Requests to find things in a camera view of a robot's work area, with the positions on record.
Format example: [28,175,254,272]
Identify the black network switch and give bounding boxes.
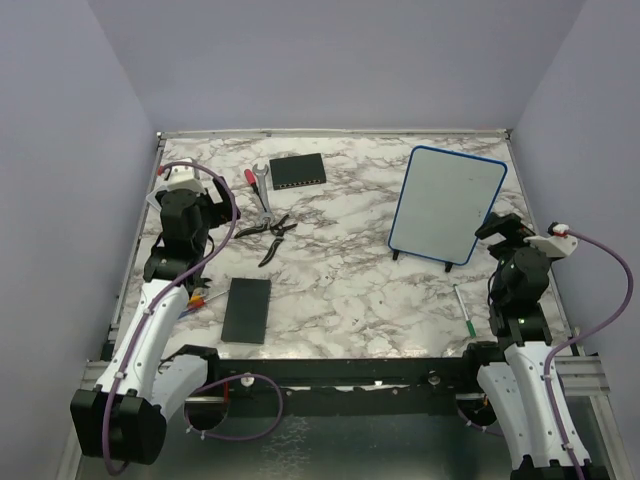
[269,153,326,190]

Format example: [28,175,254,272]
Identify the blue framed whiteboard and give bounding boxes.
[388,146,508,271]

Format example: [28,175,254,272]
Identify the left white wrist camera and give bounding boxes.
[159,158,205,194]

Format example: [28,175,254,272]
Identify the green whiteboard marker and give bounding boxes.
[453,284,476,338]

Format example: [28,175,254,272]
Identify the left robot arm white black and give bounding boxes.
[70,178,240,476]

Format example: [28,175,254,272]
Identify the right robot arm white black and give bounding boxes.
[459,213,609,479]

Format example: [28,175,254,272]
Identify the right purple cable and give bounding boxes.
[543,230,634,480]

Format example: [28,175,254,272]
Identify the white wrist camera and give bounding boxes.
[524,223,579,260]
[159,158,205,194]

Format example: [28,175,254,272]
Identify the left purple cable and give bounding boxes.
[102,160,239,476]

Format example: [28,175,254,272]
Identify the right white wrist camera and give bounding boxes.
[524,223,579,260]

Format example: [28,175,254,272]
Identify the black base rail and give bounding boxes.
[158,342,495,427]

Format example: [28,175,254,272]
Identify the black rectangular box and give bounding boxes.
[221,278,271,345]

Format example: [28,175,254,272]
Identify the black handled pliers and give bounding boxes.
[234,214,298,268]

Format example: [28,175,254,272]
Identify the red handled screwdriver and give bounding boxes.
[244,169,267,211]

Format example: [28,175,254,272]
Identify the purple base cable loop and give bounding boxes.
[183,373,284,443]

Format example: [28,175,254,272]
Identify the silver wrench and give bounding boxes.
[252,164,275,224]

